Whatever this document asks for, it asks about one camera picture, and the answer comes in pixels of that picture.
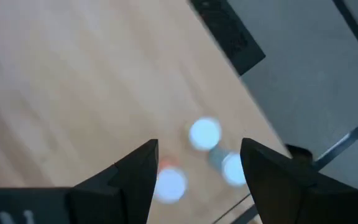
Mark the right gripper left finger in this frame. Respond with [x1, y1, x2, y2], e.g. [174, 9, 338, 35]
[70, 138, 160, 224]

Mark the wooden shelf black metal frame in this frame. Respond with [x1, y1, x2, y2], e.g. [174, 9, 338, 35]
[0, 0, 315, 224]

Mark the black power strip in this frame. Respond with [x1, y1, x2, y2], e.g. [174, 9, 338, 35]
[188, 0, 267, 77]

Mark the small teal white-capped bottle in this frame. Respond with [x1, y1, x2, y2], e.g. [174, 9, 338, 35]
[208, 146, 247, 188]

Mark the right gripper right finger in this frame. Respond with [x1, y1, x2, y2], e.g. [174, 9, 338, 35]
[240, 138, 332, 224]

